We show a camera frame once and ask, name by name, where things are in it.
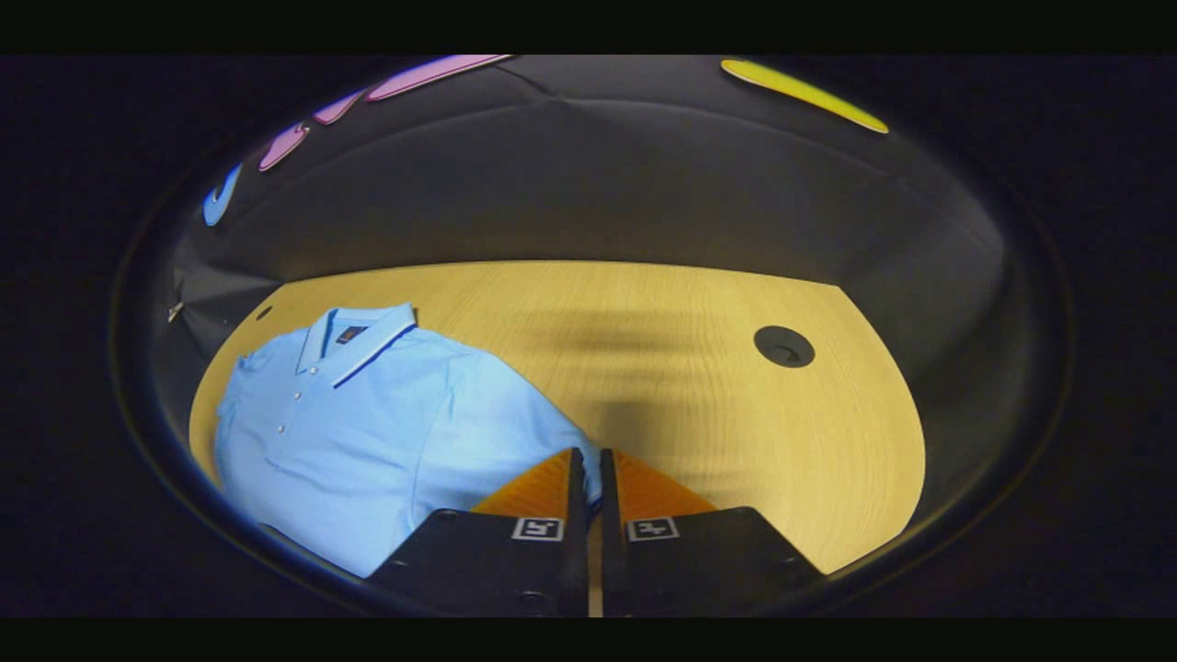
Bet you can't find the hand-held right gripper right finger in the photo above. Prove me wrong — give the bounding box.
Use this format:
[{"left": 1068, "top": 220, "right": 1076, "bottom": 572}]
[{"left": 600, "top": 448, "right": 825, "bottom": 617}]

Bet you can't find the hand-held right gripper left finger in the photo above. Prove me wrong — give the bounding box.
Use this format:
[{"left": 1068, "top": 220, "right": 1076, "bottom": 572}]
[{"left": 368, "top": 448, "right": 590, "bottom": 617}]

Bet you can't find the light blue T-shirt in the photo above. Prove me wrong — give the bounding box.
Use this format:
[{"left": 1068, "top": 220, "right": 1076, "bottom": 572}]
[{"left": 213, "top": 303, "right": 604, "bottom": 578}]

